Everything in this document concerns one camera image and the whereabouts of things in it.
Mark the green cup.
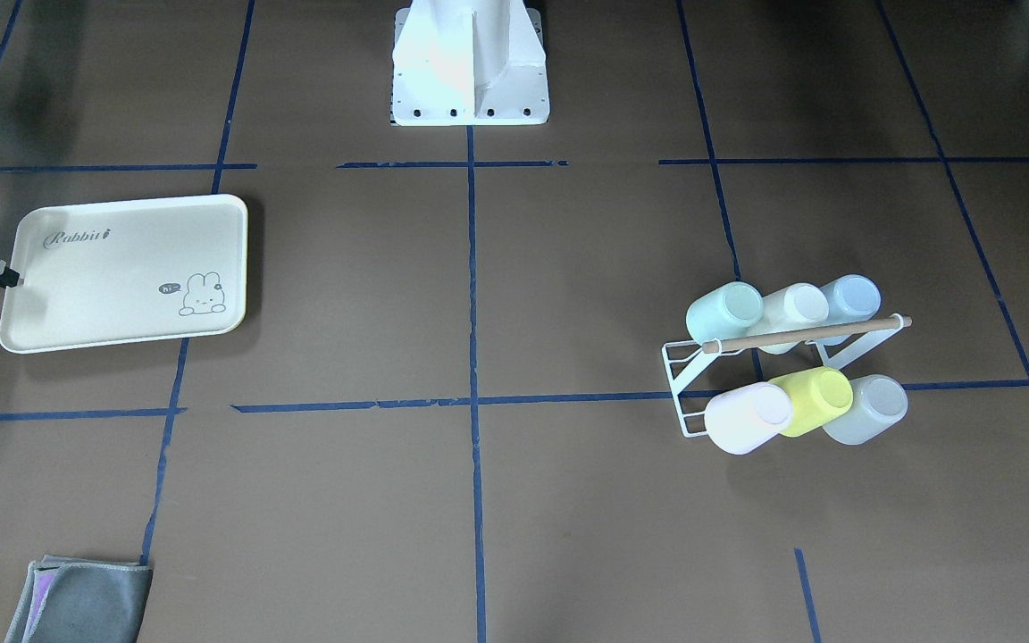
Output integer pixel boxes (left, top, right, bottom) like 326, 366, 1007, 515
685, 281, 764, 343

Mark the grey folded cloth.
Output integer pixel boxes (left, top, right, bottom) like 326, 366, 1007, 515
4, 555, 154, 642

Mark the yellow cup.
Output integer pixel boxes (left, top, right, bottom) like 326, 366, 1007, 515
768, 366, 854, 437

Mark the cream rabbit tray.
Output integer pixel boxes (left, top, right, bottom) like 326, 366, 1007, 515
0, 194, 249, 354

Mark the white wire cup rack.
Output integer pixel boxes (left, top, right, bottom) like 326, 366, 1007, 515
661, 313, 912, 438

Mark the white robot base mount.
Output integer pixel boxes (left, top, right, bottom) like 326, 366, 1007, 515
389, 1, 551, 127

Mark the blue cup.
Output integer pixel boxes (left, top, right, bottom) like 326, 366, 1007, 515
820, 274, 882, 326

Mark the cream cup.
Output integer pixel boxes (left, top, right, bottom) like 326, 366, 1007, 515
748, 282, 830, 335

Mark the grey cup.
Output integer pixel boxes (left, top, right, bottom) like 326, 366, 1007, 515
824, 374, 909, 445

